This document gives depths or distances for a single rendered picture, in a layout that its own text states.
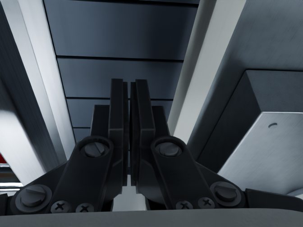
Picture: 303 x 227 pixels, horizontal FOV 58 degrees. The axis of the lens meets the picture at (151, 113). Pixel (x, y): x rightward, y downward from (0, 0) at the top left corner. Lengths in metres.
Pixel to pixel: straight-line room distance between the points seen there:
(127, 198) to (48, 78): 0.15
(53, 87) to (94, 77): 0.03
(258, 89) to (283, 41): 0.04
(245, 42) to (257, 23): 0.02
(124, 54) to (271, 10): 0.12
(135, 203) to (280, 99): 0.17
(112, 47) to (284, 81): 0.17
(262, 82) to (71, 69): 0.16
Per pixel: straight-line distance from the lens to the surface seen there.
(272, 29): 0.25
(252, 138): 0.27
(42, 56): 0.18
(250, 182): 0.38
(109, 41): 0.16
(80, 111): 0.21
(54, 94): 0.20
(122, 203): 0.29
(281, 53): 0.27
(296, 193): 0.44
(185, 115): 0.16
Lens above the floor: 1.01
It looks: 36 degrees down
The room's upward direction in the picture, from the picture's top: 176 degrees clockwise
